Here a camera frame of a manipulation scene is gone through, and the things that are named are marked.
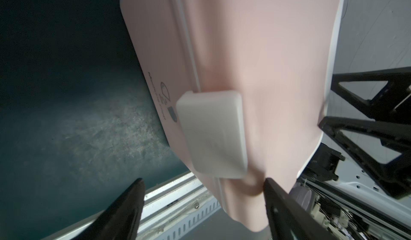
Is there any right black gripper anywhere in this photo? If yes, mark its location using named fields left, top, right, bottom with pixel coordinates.
left=301, top=67, right=411, bottom=199

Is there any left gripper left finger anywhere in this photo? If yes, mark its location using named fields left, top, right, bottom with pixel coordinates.
left=74, top=178, right=145, bottom=240

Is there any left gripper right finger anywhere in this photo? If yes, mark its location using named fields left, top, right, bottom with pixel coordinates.
left=263, top=178, right=334, bottom=240

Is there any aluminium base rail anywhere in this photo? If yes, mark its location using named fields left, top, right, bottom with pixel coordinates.
left=47, top=172, right=220, bottom=240

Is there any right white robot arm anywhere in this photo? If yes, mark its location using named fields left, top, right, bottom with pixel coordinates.
left=302, top=67, right=411, bottom=240

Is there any pink first aid kit box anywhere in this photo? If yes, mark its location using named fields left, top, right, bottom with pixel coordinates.
left=120, top=0, right=344, bottom=232

